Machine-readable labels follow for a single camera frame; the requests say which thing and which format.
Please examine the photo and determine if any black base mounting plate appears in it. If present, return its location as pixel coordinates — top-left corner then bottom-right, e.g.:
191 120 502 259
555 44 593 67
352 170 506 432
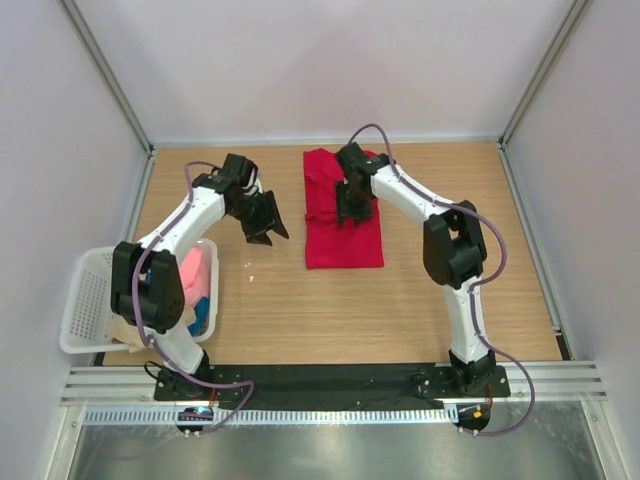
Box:
152 362 511 411

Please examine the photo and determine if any beige t shirt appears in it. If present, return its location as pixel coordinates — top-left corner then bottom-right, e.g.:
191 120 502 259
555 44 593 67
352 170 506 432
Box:
106 306 196 353

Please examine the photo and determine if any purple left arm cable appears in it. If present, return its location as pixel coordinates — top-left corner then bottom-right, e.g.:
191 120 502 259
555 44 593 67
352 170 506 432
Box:
132 159 256 446

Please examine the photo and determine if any right aluminium corner post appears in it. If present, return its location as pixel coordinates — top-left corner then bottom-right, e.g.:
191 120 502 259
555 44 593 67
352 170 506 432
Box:
498 0 592 150

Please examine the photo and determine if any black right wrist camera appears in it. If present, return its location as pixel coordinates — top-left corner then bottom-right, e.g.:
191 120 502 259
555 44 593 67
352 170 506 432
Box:
335 142 370 177

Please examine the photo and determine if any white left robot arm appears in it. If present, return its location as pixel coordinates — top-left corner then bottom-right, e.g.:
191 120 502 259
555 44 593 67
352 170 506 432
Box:
110 153 289 388

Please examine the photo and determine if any left aluminium corner post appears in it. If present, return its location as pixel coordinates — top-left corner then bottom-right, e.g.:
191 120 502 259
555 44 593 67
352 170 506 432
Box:
58 0 153 155

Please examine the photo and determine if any white slotted cable duct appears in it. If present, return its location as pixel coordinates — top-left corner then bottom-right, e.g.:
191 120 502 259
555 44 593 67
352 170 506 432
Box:
83 405 458 427

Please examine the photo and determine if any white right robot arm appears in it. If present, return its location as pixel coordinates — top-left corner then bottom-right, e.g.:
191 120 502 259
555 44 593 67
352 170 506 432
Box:
335 142 496 394

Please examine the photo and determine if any red polo shirt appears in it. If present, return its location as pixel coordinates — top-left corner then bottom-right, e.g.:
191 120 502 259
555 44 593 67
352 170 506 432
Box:
303 148 384 269

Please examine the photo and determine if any white plastic laundry basket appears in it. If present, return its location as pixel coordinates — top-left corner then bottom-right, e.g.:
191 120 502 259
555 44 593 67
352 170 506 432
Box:
60 238 219 354

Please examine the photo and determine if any aluminium frame rail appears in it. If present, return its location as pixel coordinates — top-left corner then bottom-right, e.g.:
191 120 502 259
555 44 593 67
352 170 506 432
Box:
60 361 607 406

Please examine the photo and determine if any blue t shirt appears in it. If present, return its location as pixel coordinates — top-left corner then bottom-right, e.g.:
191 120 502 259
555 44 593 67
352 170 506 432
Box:
189 297 210 336

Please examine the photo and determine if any aluminium corner post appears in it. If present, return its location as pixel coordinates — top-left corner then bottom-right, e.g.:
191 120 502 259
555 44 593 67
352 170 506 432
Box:
498 0 592 150
58 0 153 155

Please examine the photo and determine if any pink t shirt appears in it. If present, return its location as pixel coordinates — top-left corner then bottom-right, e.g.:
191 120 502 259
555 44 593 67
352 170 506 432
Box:
179 246 210 307

